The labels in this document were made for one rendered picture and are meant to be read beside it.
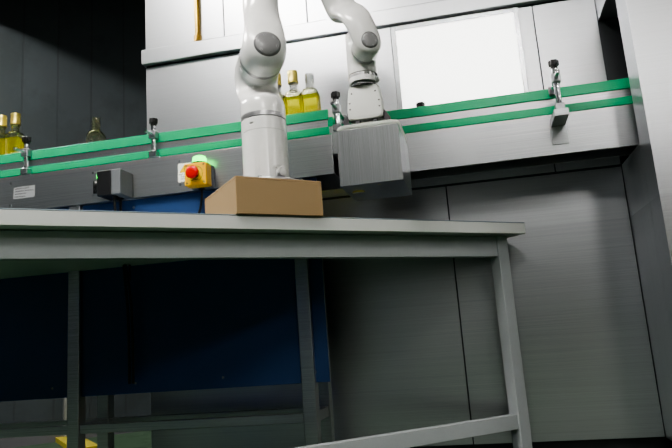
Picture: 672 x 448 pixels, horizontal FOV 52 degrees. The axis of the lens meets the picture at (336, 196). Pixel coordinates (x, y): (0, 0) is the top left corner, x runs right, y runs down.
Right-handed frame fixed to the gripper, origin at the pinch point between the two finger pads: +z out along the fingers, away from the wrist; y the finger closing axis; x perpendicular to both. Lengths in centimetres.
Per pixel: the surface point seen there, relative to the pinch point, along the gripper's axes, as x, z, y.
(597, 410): -41, 80, -56
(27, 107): -167, -96, 228
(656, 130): -3, 7, -75
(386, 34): -39, -48, -4
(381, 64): -39, -37, -2
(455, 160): -20.4, 4.2, -23.0
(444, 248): -14.0, 31.0, -17.2
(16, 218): 62, 26, 64
